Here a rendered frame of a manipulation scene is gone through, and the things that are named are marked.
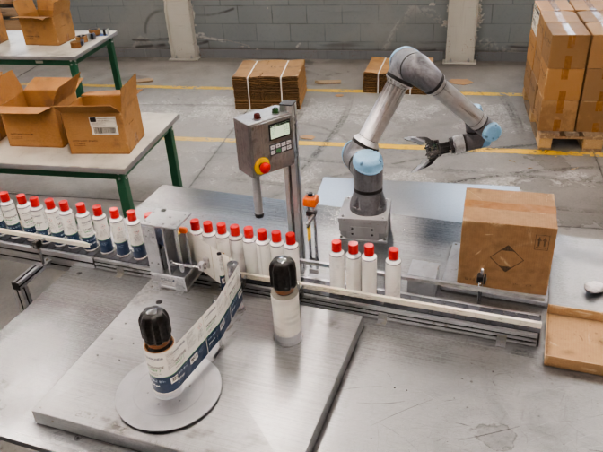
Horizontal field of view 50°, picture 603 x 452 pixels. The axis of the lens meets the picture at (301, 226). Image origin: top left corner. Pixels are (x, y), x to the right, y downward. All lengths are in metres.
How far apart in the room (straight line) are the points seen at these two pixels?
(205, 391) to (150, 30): 6.71
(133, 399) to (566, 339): 1.34
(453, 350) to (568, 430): 0.41
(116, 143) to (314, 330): 1.98
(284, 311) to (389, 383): 0.38
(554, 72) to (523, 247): 3.19
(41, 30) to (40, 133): 2.34
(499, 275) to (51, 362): 1.52
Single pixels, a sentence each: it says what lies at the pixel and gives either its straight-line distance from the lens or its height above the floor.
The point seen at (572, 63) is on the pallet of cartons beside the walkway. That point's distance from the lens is 5.35.
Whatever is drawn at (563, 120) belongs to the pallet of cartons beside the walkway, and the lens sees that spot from 5.50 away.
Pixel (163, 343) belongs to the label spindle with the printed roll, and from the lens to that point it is 1.84.
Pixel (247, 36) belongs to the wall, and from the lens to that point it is 7.91.
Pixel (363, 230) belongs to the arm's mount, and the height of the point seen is 0.89.
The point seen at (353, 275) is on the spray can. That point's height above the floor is 0.97.
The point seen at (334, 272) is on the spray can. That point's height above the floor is 0.98.
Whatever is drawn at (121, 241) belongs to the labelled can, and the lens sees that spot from 2.58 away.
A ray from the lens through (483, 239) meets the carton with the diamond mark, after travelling 2.27.
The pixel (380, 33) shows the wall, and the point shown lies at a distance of 7.59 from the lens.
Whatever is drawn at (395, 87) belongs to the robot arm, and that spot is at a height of 1.38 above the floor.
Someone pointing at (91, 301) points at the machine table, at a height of 0.83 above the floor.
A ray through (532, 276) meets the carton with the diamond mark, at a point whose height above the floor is 0.92.
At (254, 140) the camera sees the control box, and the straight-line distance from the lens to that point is 2.10.
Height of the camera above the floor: 2.25
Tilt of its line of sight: 31 degrees down
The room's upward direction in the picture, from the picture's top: 4 degrees counter-clockwise
